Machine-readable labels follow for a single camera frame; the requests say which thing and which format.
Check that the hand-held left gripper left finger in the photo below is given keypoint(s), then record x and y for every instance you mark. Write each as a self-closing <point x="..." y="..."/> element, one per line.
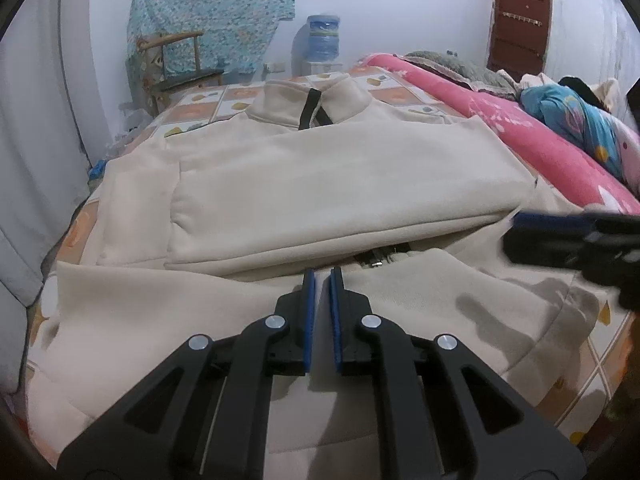
<point x="310" y="320"/>

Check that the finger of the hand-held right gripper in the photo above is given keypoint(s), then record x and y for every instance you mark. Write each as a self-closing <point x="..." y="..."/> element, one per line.
<point x="545" y="220"/>
<point x="540" y="250"/>

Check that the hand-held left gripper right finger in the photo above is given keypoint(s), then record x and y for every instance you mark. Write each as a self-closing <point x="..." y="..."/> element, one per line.
<point x="336" y="320"/>

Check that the cream zip jacket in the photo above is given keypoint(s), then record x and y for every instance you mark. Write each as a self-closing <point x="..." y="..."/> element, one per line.
<point x="350" y="170"/>

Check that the pink floral blanket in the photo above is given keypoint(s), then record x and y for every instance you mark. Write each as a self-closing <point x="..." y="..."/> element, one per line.
<point x="525" y="135"/>

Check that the blue printed blanket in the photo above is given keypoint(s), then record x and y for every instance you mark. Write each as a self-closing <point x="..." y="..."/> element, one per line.
<point x="565" y="110"/>

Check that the black cloth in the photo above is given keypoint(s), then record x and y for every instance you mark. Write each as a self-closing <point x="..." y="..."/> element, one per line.
<point x="577" y="85"/>

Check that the cream cloth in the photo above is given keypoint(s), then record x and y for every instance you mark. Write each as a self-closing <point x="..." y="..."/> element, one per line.
<point x="532" y="81"/>

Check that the grey fuzzy blanket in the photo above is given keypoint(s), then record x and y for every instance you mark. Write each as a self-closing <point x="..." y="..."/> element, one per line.
<point x="465" y="67"/>

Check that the brown wooden door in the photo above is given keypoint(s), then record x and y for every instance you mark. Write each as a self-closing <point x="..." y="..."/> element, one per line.
<point x="520" y="40"/>

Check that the door hook rack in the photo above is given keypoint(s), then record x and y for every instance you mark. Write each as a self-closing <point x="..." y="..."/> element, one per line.
<point x="522" y="18"/>

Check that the patterned bedsheet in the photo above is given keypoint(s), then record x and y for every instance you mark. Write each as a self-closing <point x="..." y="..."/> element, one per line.
<point x="200" y="105"/>

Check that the white water dispenser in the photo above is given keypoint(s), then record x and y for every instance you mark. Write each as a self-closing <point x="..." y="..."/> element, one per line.
<point x="322" y="66"/>

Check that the small blue item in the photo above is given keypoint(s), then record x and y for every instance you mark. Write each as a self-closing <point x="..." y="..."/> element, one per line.
<point x="98" y="169"/>

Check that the wooden chair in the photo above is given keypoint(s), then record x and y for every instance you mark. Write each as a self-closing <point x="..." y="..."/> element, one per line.
<point x="192" y="77"/>

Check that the blue water bottle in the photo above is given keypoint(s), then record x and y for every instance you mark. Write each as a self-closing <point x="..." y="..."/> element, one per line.
<point x="323" y="37"/>

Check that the teal patterned hanging cloth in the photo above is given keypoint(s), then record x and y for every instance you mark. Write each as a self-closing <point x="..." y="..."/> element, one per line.
<point x="210" y="5"/>

